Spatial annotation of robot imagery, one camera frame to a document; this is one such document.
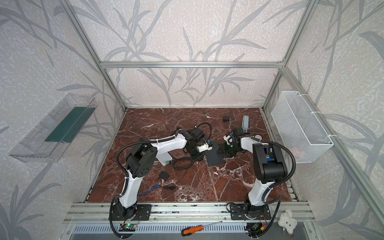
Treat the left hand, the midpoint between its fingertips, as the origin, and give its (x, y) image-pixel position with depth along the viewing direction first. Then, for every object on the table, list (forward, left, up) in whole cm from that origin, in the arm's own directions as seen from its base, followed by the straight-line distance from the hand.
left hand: (203, 154), depth 92 cm
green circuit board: (-37, +37, -3) cm, 52 cm away
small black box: (+31, -18, -2) cm, 35 cm away
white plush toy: (-34, -39, +3) cm, 51 cm away
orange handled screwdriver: (-38, +6, +1) cm, 39 cm away
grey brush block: (+23, -30, +2) cm, 38 cm away
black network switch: (-2, -6, 0) cm, 6 cm away
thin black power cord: (-18, +18, -2) cm, 25 cm away
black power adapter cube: (-13, +22, -1) cm, 26 cm away
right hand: (+4, -10, 0) cm, 11 cm away
